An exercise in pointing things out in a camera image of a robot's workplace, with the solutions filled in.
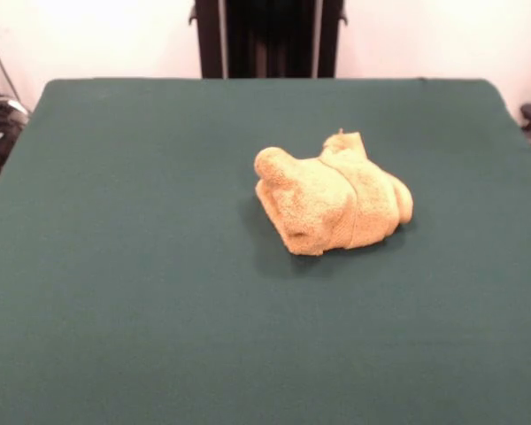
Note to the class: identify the tan terry cloth towel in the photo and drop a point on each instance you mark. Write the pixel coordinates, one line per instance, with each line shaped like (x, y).
(327, 199)

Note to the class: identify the dark green table cloth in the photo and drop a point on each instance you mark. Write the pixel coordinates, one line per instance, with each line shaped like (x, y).
(115, 265)

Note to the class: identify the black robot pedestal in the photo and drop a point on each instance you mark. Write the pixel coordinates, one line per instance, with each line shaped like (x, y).
(270, 40)

